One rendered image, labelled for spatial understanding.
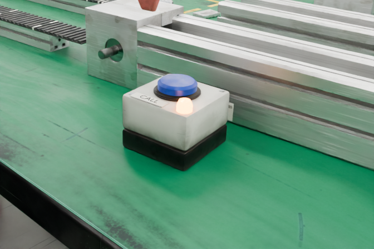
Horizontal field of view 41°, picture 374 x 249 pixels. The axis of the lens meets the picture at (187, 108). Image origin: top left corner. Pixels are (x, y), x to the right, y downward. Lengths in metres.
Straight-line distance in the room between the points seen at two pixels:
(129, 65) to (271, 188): 0.27
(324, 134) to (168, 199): 0.18
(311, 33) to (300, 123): 0.22
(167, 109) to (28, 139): 0.16
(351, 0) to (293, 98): 0.38
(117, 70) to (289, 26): 0.25
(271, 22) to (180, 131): 0.32
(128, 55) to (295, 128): 0.24
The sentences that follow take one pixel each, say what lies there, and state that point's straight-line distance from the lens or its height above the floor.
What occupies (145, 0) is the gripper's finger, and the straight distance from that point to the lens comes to 0.43.
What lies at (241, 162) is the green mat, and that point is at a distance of 0.51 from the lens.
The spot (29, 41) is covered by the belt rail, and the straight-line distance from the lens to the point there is 0.84.
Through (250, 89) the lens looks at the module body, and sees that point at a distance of 0.55.
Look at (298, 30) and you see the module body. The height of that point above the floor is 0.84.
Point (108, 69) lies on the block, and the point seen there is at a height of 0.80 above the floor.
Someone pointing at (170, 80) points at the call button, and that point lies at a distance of 0.49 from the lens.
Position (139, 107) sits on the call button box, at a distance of 0.48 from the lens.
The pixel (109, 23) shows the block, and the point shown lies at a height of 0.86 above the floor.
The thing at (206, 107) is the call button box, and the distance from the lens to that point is 0.48.
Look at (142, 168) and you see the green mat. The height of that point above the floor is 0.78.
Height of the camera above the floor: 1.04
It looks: 25 degrees down
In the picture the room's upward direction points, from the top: 3 degrees clockwise
